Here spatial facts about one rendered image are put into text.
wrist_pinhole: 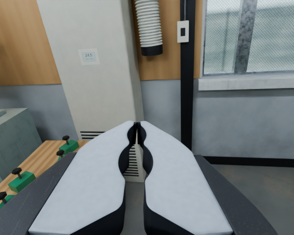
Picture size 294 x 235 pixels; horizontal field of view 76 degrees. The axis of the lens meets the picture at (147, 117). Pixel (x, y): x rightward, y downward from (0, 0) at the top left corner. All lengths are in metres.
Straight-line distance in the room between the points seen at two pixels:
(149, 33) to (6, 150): 1.38
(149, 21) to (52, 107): 1.25
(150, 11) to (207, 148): 1.24
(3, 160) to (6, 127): 0.25
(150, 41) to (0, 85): 1.53
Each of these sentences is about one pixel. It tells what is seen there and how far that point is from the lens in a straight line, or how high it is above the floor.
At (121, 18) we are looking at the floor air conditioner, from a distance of 1.24.
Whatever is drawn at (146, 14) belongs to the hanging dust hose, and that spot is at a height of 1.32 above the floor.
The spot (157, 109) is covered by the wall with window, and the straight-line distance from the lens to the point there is 1.66.
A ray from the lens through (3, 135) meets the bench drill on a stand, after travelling 1.79.
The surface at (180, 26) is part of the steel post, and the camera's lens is 1.38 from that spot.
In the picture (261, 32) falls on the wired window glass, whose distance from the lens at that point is 1.67.
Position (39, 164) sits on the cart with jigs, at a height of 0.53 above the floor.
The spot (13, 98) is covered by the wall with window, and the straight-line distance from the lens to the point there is 2.28.
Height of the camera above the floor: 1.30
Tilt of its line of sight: 27 degrees down
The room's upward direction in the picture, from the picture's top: 6 degrees counter-clockwise
